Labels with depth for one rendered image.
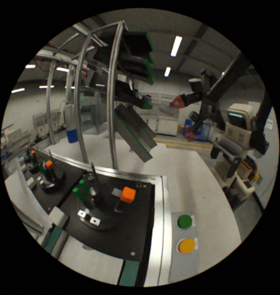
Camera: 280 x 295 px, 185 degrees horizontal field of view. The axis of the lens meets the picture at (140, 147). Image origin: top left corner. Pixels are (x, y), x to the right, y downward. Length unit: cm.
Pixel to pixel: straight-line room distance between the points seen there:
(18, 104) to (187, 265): 1107
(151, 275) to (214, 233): 29
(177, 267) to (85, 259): 21
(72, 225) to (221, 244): 49
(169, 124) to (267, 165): 422
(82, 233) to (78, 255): 10
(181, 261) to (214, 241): 21
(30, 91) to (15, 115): 258
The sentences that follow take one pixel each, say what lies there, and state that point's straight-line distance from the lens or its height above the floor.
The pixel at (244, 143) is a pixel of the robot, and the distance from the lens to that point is 69.
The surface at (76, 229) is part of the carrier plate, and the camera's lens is 26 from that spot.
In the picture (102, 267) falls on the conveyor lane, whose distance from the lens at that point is 30.
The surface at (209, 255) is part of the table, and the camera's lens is 43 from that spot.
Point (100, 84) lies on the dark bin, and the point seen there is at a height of 130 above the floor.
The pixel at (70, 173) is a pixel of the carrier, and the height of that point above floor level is 97.
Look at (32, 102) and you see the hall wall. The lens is 1107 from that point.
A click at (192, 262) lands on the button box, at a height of 96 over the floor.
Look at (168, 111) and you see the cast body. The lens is 47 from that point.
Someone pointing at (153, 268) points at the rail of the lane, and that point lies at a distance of 24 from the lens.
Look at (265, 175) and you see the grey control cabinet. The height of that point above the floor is 62.
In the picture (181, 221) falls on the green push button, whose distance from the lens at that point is 25.
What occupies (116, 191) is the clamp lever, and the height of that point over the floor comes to 106.
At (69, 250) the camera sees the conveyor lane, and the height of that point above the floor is 92.
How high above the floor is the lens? 119
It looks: 26 degrees down
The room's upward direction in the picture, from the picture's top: 3 degrees clockwise
